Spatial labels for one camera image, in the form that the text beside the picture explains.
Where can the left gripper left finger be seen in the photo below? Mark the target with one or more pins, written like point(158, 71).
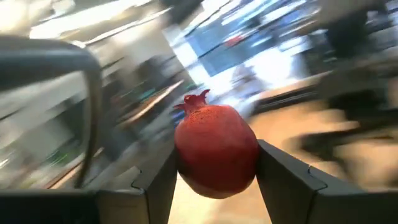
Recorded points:
point(124, 205)

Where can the dark grey curved bar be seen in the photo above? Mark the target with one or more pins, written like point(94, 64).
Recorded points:
point(46, 62)

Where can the black aluminium table frame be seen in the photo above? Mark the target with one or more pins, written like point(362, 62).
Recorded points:
point(280, 100)

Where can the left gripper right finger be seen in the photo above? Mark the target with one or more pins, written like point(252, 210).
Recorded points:
point(311, 199)

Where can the blue computer screen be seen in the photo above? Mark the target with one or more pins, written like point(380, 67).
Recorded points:
point(224, 56)

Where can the red pomegranate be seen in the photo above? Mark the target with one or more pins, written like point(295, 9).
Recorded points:
point(214, 149)

